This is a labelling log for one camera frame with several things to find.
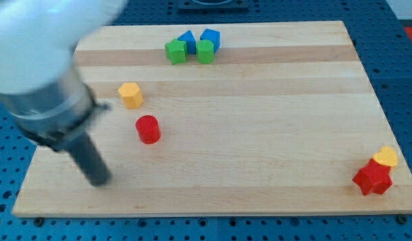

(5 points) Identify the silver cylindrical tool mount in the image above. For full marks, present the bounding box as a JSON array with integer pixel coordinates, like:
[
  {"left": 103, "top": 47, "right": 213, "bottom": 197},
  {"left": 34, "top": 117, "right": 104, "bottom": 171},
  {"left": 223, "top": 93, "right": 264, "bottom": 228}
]
[{"left": 0, "top": 66, "right": 111, "bottom": 151}]

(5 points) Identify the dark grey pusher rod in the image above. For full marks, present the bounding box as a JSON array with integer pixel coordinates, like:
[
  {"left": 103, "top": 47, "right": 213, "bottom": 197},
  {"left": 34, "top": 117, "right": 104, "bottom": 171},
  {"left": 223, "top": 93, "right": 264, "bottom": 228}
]
[{"left": 65, "top": 133, "right": 111, "bottom": 186}]

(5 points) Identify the red cylinder block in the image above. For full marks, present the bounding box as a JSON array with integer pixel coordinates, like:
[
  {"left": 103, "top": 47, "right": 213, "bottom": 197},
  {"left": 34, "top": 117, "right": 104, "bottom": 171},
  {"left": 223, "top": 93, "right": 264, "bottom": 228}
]
[{"left": 135, "top": 115, "right": 161, "bottom": 145}]

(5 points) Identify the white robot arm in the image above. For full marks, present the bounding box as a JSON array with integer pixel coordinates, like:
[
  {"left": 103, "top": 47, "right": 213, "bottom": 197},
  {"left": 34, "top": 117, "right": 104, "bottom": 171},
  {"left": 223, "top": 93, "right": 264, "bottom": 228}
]
[{"left": 0, "top": 0, "right": 127, "bottom": 186}]

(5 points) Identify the wooden board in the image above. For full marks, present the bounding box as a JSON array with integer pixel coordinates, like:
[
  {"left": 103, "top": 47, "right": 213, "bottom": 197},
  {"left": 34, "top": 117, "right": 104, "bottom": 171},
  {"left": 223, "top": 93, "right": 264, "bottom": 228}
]
[{"left": 13, "top": 21, "right": 412, "bottom": 218}]

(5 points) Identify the yellow hexagon block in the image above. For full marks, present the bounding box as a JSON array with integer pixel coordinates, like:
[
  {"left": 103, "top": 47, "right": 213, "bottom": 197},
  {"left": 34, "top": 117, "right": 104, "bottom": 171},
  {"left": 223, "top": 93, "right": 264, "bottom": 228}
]
[{"left": 118, "top": 82, "right": 143, "bottom": 109}]

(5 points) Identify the green star block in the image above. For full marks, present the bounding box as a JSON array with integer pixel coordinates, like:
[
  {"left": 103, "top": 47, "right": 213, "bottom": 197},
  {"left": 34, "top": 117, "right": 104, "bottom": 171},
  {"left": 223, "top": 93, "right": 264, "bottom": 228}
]
[{"left": 165, "top": 39, "right": 188, "bottom": 65}]

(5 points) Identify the blue triangle block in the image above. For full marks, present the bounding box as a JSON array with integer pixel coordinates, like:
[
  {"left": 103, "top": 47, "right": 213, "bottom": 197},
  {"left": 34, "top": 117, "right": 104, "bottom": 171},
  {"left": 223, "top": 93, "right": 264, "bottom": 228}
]
[{"left": 177, "top": 30, "right": 196, "bottom": 55}]

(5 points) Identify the green cylinder block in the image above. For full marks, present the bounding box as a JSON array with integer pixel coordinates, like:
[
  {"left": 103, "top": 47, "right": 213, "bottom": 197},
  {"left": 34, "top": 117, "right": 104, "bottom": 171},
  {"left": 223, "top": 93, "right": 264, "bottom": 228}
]
[{"left": 196, "top": 39, "right": 214, "bottom": 64}]

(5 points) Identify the blue cube block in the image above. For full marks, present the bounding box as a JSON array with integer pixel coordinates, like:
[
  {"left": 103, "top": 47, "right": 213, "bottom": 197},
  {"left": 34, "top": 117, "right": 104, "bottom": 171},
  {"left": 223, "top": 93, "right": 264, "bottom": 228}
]
[{"left": 200, "top": 29, "right": 220, "bottom": 53}]

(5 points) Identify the red star block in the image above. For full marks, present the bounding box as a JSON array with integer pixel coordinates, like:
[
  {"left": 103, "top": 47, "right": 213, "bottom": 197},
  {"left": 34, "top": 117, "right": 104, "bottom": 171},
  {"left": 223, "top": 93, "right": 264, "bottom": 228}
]
[{"left": 352, "top": 159, "right": 393, "bottom": 195}]

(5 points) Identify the yellow heart block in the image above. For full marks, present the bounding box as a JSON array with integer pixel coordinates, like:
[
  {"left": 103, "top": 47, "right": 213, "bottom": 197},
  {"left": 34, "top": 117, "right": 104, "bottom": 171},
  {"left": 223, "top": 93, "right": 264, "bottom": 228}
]
[{"left": 372, "top": 146, "right": 399, "bottom": 168}]

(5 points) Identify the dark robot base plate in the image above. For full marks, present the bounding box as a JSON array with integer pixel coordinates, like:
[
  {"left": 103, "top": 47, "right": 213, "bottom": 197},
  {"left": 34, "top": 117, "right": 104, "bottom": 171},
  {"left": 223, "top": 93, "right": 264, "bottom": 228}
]
[{"left": 176, "top": 0, "right": 250, "bottom": 12}]

